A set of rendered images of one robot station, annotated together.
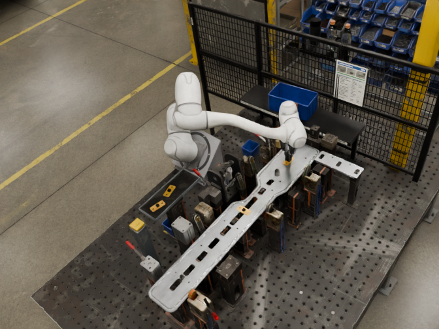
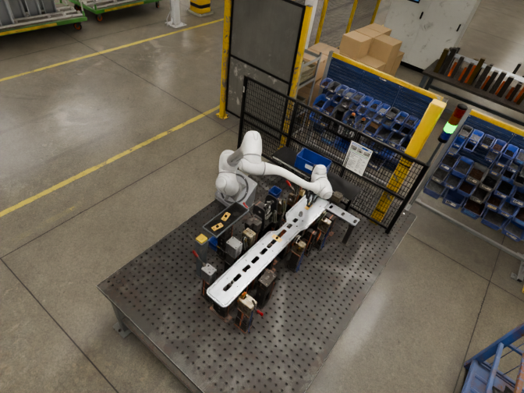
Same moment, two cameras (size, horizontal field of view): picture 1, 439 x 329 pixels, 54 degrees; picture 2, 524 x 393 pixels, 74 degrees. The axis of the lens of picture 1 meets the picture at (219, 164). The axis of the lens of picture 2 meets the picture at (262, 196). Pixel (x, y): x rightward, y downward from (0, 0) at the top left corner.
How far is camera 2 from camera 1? 57 cm
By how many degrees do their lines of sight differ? 11
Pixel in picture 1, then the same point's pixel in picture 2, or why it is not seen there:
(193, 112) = (256, 161)
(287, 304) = (299, 309)
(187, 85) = (254, 140)
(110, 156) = (148, 180)
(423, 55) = (412, 150)
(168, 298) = (222, 297)
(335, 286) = (333, 300)
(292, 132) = (323, 187)
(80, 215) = (122, 224)
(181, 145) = (230, 182)
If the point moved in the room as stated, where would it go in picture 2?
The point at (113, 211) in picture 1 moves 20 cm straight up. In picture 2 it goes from (150, 224) to (148, 213)
